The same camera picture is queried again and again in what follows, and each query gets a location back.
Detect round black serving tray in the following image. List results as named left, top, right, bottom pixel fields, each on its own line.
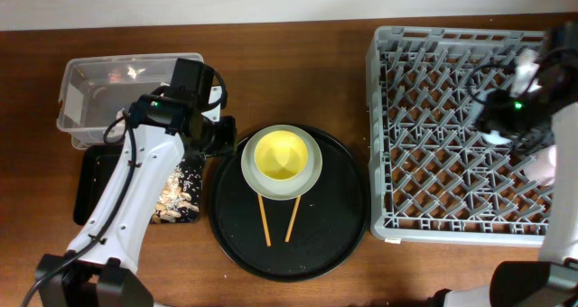
left=208, top=126, right=369, bottom=282

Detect left wooden chopstick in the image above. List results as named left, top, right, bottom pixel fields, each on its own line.
left=257, top=193, right=272, bottom=247

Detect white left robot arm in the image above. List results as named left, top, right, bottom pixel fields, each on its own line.
left=22, top=87, right=237, bottom=306

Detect pink cup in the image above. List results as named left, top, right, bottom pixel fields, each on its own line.
left=524, top=144, right=557, bottom=186

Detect right wooden chopstick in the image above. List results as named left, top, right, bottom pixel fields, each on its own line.
left=284, top=195, right=302, bottom=243

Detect grey dishwasher rack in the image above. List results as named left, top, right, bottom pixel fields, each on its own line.
left=366, top=26, right=555, bottom=247

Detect black rectangular tray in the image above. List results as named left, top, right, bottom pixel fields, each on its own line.
left=73, top=145, right=206, bottom=225

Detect grey plate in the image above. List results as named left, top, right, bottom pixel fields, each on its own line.
left=241, top=125, right=322, bottom=200

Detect yellow bowl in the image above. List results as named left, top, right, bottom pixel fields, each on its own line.
left=254, top=130, right=308, bottom=181

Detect wooden chopstick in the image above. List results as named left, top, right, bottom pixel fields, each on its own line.
left=257, top=193, right=272, bottom=247
left=284, top=195, right=302, bottom=243

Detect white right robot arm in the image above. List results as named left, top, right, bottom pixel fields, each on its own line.
left=426, top=22, right=577, bottom=306

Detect clear plastic waste bin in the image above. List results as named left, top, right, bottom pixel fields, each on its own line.
left=57, top=52, right=203, bottom=150

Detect blue cup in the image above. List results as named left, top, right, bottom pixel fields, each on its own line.
left=481, top=130, right=511, bottom=145

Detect food scraps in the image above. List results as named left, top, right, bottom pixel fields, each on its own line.
left=151, top=162, right=202, bottom=224

